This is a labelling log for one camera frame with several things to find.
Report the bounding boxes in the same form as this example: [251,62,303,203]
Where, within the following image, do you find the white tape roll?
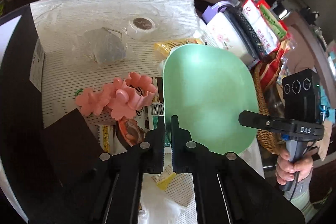
[126,17,157,41]

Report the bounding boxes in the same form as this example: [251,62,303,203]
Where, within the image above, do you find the person's right hand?
[276,148,313,185]

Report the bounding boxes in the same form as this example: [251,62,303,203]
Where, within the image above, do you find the white striped table cloth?
[1,0,264,223]

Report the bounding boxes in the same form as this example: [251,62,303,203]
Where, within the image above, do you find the black remote control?
[225,6,266,60]

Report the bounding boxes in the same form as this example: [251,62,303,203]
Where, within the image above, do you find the clear crumpled plastic bag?
[84,27,128,65]

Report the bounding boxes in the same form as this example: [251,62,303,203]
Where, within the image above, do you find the green plastic lid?
[163,44,259,154]

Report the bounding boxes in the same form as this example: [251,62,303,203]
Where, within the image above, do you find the crumpled white plastic bag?
[138,178,197,223]

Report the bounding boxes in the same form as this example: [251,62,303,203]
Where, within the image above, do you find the wicker basket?
[252,63,281,155]

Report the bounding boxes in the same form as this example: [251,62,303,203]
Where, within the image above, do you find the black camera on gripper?
[282,69,321,123]

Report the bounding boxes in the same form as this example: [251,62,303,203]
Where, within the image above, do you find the red white snack bag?
[243,0,278,55]

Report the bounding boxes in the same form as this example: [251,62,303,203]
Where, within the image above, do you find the brown chocolate snack packet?
[98,77,165,155]

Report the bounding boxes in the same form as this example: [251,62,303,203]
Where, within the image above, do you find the clear bag with yellow bottom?
[154,38,205,60]

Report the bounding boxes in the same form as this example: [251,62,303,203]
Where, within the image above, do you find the pink flower cookie cutter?
[100,77,123,106]
[75,88,111,117]
[107,72,157,121]

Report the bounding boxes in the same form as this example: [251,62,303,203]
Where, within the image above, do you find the black and white storage box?
[1,5,102,223]

